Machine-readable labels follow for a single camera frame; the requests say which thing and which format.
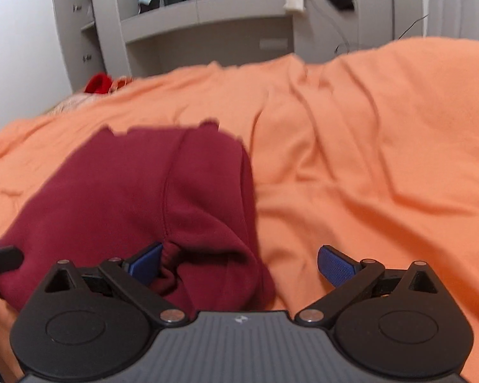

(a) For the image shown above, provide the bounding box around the dark red knit sweater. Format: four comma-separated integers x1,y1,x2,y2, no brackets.
0,123,275,315

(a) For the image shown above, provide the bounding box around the orange bed cover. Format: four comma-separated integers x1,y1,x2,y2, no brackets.
0,37,479,382

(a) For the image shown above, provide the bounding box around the floral patterned pillow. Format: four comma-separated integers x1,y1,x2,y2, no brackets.
45,93,93,115

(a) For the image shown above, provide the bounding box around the bright red plush item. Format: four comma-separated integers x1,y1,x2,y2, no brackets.
84,73,113,94

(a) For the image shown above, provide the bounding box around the grey built-in wardrobe unit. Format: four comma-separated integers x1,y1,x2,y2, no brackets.
49,0,430,93

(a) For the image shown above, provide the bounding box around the open grey wardrobe door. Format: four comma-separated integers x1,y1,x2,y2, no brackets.
52,0,105,91

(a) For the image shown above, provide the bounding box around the black charging cable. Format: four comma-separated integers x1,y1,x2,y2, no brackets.
307,0,429,55

